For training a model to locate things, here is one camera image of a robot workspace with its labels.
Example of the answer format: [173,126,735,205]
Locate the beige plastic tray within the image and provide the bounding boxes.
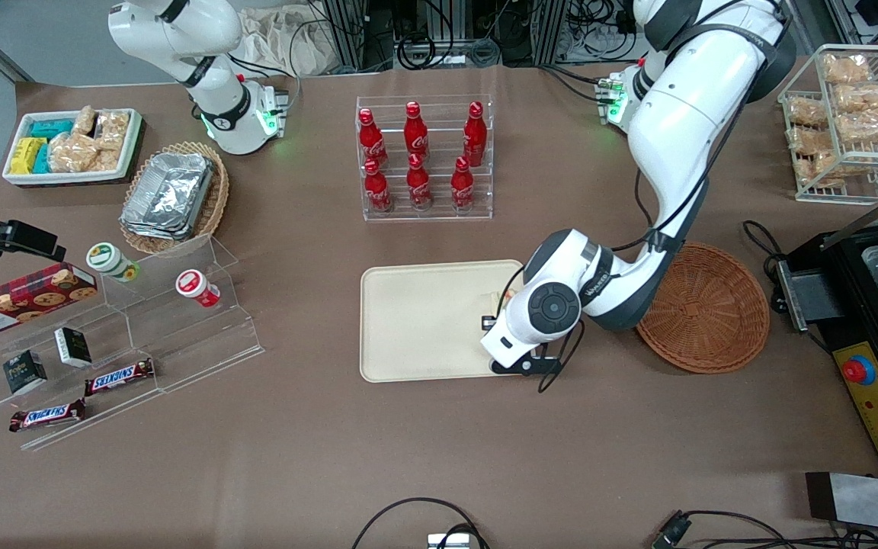
[360,259,537,384]

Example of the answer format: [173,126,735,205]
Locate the light oval wicker basket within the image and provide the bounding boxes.
[119,141,230,256]

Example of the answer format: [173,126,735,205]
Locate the brown wicker basket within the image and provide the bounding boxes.
[634,242,771,374]

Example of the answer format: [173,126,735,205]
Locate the red tartan cookie box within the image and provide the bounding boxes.
[0,262,98,341]

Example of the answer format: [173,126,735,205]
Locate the green lid yogurt cup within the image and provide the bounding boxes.
[86,242,141,284]

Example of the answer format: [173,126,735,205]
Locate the yellow snack packet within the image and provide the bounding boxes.
[9,137,46,175]

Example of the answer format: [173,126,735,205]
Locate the small black box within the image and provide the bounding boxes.
[2,350,50,397]
[54,327,95,369]

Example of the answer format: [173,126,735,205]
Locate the white rectangular snack bin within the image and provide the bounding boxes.
[2,108,143,187]

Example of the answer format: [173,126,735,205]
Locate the stacked aluminium foil containers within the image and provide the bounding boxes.
[120,152,217,242]

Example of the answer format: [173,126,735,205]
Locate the red cola bottle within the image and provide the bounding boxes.
[404,101,430,158]
[450,156,476,213]
[364,158,394,214]
[358,108,389,165]
[406,153,434,211]
[463,101,489,168]

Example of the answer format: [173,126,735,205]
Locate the clear acrylic bottle rack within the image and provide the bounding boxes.
[355,95,495,223]

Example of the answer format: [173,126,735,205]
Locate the snickers chocolate bar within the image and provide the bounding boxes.
[9,399,88,434]
[85,358,156,397]

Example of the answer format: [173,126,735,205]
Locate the red lid yogurt cup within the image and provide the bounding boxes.
[175,269,222,309]

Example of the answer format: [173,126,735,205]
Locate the clear acrylic step display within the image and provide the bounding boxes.
[0,235,265,452]

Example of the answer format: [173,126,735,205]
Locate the black machine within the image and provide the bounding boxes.
[765,179,878,481]

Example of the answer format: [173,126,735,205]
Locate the beige cloth bag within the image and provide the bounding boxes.
[239,6,335,77]

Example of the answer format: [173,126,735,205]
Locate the red emergency stop button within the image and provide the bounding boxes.
[842,355,876,387]

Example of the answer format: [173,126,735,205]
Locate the bagged pastry snack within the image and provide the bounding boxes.
[787,96,829,127]
[787,126,833,154]
[796,151,844,188]
[822,53,873,85]
[835,111,878,145]
[833,82,878,115]

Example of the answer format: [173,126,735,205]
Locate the grey metal plate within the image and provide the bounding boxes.
[805,471,878,535]

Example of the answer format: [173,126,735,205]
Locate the black looped cable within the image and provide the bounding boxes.
[351,497,490,549]

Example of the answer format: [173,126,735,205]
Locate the black cable connector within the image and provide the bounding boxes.
[651,512,693,549]

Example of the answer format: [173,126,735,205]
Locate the black power cable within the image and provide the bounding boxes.
[739,220,784,269]

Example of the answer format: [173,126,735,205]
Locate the white wire rack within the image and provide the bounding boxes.
[777,44,878,205]

